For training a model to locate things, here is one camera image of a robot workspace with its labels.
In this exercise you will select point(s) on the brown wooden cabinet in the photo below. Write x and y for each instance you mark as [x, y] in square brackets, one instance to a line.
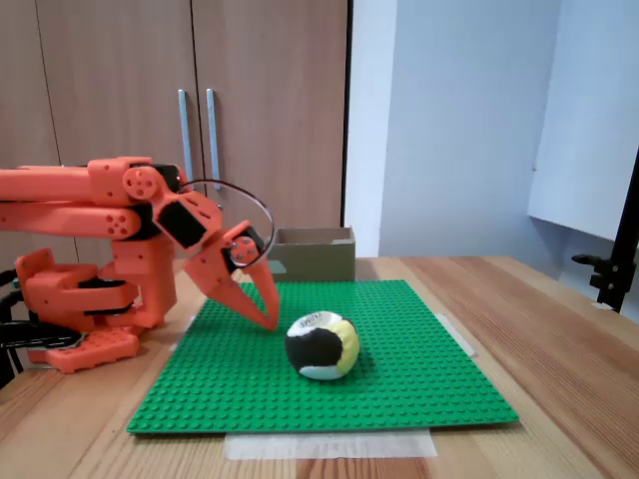
[100, 25]

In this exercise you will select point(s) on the black clamp stand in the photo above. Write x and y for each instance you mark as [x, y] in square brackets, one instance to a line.
[611, 279]

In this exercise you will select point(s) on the black table clamp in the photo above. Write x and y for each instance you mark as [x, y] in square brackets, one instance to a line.
[40, 339]

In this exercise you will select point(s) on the green studded baseplate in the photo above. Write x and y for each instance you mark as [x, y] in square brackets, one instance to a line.
[324, 394]

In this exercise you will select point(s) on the masking tape strip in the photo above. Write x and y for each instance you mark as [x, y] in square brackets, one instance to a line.
[182, 334]
[329, 445]
[459, 334]

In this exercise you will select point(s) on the brown cardboard box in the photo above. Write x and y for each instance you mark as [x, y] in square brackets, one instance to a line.
[314, 259]

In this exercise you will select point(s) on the white wall panel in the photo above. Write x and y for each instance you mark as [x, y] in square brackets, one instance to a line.
[589, 125]

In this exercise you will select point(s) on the yellow black white footbag ball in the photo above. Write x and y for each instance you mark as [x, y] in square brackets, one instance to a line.
[319, 349]

